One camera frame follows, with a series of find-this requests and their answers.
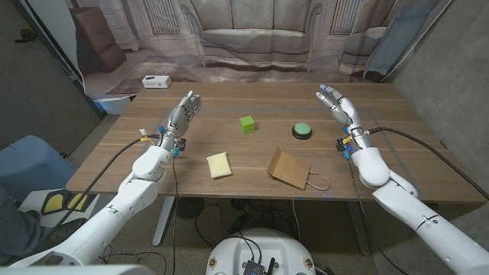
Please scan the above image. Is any small black electronics module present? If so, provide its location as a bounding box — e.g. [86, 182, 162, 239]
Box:
[241, 257, 277, 275]

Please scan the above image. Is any white table leg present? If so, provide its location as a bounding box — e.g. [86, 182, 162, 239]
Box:
[152, 196, 176, 248]

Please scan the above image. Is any green cube block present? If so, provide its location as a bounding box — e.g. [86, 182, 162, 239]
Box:
[239, 115, 257, 135]

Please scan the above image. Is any black door handle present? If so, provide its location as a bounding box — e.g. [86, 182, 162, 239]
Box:
[15, 29, 39, 44]

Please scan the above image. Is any yellow black foot pedal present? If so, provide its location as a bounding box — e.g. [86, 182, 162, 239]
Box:
[40, 189, 101, 216]

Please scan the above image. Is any white power box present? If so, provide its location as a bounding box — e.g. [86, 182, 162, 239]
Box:
[141, 75, 173, 89]

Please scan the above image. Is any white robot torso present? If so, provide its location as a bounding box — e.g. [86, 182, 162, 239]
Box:
[206, 228, 317, 275]

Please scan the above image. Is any black shoe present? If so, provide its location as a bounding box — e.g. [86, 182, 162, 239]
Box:
[40, 216, 89, 249]

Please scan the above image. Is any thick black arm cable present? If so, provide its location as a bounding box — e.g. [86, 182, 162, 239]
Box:
[22, 133, 161, 260]
[364, 126, 489, 202]

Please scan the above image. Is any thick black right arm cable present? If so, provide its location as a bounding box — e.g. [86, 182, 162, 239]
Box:
[364, 126, 489, 202]

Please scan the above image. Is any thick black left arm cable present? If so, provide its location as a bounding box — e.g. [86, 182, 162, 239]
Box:
[22, 133, 161, 260]

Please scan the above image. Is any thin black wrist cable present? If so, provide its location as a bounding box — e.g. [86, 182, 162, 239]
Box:
[171, 155, 179, 275]
[346, 157, 412, 275]

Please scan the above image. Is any grey table leg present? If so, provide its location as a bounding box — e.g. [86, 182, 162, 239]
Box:
[345, 201, 372, 257]

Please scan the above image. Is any green button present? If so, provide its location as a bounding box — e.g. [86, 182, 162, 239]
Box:
[291, 121, 313, 141]

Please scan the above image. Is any person's leg in jeans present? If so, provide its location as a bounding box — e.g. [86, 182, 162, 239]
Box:
[0, 183, 53, 265]

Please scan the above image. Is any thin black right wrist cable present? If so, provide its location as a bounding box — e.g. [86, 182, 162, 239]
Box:
[346, 157, 412, 275]

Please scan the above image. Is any yellow sponge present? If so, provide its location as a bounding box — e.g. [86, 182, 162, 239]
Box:
[206, 151, 233, 180]

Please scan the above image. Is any printed living room backdrop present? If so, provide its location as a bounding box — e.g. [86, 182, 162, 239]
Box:
[63, 0, 455, 115]

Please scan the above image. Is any thin black left wrist cable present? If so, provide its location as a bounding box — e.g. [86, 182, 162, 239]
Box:
[171, 155, 179, 275]

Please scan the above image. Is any black floor cable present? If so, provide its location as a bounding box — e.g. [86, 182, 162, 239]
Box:
[193, 198, 303, 253]

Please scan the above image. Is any brown paper bag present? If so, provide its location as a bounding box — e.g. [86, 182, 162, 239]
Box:
[267, 147, 332, 192]

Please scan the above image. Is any blue padded chair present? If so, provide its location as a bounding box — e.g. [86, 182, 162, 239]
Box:
[0, 134, 78, 203]

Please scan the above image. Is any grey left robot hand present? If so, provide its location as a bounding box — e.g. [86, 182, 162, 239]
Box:
[162, 90, 203, 148]

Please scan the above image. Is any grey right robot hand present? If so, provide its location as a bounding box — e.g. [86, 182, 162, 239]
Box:
[316, 84, 371, 151]

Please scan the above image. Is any black round floor fan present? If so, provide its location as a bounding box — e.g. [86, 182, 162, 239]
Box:
[175, 196, 206, 221]

